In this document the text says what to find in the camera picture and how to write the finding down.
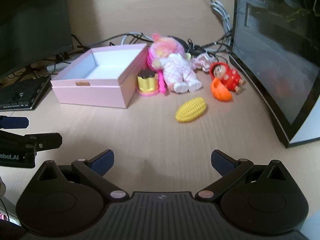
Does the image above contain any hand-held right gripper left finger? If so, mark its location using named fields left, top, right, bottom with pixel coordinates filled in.
left=37, top=149, right=129, bottom=202

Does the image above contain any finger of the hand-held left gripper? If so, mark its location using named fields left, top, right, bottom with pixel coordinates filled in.
left=0, top=129, right=63, bottom=153
left=0, top=116, right=29, bottom=129

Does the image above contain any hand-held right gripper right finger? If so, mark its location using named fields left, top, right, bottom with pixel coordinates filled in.
left=195, top=150, right=287, bottom=202

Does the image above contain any yellow toy corn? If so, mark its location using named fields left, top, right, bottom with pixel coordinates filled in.
left=175, top=97, right=207, bottom=123

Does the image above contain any pink storage box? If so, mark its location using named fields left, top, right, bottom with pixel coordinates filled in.
left=51, top=44, right=150, bottom=109

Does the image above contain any orange toy food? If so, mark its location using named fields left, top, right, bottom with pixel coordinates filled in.
left=210, top=78, right=234, bottom=102

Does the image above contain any red hooded doll figure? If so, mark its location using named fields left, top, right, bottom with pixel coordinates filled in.
left=209, top=62, right=247, bottom=94

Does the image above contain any yellow toy cake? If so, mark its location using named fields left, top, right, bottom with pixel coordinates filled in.
left=137, top=69, right=160, bottom=97

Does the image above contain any pink toy racket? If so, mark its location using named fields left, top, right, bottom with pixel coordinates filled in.
left=147, top=49, right=167, bottom=96

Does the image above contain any cream plush cat toy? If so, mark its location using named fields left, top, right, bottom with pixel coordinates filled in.
left=147, top=33, right=202, bottom=93

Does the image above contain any black keyboard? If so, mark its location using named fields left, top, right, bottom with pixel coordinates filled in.
left=0, top=75, right=52, bottom=112

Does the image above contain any flat black monitor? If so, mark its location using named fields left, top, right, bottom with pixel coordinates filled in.
left=0, top=0, right=74, bottom=77

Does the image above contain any curved black monitor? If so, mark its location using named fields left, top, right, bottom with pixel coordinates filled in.
left=229, top=0, right=320, bottom=148

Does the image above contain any black cable tangle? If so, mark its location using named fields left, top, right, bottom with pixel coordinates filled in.
left=71, top=32, right=233, bottom=57

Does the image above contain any white cable bundle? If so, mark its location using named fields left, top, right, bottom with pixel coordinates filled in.
left=200, top=0, right=232, bottom=35

